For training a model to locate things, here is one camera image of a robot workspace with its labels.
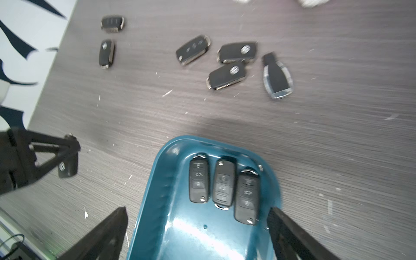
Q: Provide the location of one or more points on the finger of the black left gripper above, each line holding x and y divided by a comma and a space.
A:
43, 143
37, 170

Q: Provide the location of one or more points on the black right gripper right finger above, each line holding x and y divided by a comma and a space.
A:
291, 242

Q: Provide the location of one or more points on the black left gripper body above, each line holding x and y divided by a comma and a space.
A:
17, 160

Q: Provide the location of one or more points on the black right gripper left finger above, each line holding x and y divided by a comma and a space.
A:
104, 242

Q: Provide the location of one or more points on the black vw key fob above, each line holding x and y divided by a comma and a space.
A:
106, 53
226, 76
69, 167

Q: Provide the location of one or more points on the black chrome smart key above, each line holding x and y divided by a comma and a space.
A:
276, 77

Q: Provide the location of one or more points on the black key fob buttons up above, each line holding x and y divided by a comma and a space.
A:
112, 23

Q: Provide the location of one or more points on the black key fob tilted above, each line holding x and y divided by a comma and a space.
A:
193, 49

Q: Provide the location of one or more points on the black key fob edge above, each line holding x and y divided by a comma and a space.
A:
238, 51

